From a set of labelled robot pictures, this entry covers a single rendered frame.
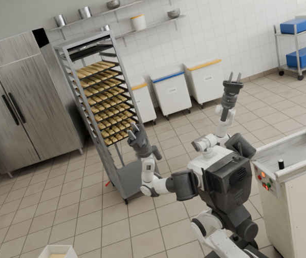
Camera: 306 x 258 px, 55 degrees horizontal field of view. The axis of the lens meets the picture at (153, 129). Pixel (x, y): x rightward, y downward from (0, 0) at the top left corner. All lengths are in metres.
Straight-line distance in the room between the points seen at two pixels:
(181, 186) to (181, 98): 3.58
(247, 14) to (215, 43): 0.74
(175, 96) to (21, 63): 2.41
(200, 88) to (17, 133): 3.02
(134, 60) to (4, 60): 2.12
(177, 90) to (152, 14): 1.40
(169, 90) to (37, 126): 2.18
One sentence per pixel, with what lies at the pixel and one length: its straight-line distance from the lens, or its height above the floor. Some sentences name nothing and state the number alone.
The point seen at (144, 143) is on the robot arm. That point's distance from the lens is 1.49.
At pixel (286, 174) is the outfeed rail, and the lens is 1.85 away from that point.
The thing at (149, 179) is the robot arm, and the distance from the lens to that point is 1.74.
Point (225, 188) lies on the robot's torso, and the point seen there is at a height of 1.04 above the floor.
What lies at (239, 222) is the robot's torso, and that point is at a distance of 1.78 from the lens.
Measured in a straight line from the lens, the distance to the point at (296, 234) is 2.15.
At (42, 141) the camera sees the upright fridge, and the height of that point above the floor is 0.48.
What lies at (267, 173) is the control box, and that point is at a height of 0.84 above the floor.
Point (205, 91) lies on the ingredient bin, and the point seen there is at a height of 0.31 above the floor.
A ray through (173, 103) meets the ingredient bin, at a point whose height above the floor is 0.30.
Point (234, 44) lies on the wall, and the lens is 5.86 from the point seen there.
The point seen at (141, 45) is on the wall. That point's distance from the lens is 5.42.
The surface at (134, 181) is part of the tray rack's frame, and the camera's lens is 3.49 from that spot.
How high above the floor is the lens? 1.98
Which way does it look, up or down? 23 degrees down
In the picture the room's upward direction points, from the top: 18 degrees counter-clockwise
